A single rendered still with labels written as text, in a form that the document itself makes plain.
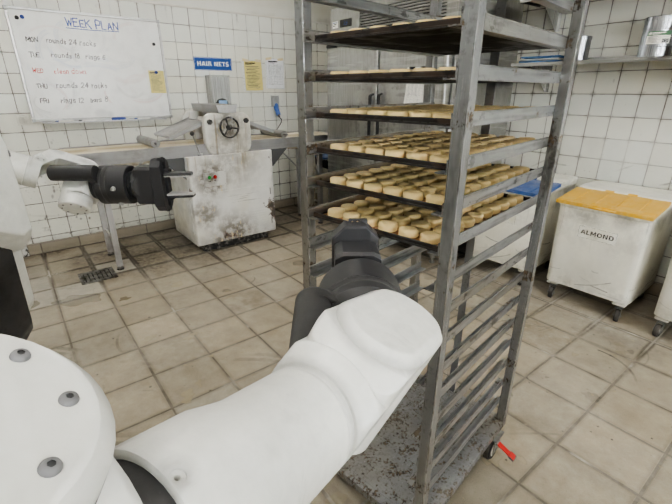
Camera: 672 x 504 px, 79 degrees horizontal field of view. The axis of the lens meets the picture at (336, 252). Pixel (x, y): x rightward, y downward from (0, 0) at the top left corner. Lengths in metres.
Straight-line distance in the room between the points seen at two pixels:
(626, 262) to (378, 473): 2.05
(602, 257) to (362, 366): 2.85
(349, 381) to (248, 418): 0.07
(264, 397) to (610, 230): 2.86
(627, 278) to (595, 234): 0.32
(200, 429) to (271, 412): 0.04
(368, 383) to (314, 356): 0.03
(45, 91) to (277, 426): 4.22
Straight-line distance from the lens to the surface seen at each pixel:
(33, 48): 4.36
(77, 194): 1.08
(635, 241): 2.97
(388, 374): 0.24
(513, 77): 1.11
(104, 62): 4.42
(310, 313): 0.32
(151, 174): 1.01
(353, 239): 0.47
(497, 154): 1.09
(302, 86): 1.13
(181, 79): 4.59
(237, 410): 0.19
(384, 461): 1.64
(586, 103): 3.69
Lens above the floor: 1.38
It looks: 22 degrees down
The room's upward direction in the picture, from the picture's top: straight up
